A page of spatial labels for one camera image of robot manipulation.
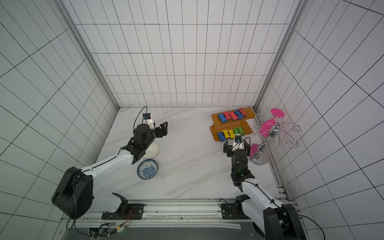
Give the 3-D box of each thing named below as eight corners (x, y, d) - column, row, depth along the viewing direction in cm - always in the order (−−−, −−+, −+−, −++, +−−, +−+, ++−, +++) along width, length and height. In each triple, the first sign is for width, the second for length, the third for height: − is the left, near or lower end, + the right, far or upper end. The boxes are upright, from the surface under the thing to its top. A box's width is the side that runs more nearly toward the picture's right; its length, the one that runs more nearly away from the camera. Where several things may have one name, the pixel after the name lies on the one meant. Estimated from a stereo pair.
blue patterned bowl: (137, 179, 85) (135, 176, 81) (141, 162, 91) (139, 159, 88) (157, 179, 85) (156, 176, 81) (160, 162, 91) (158, 159, 88)
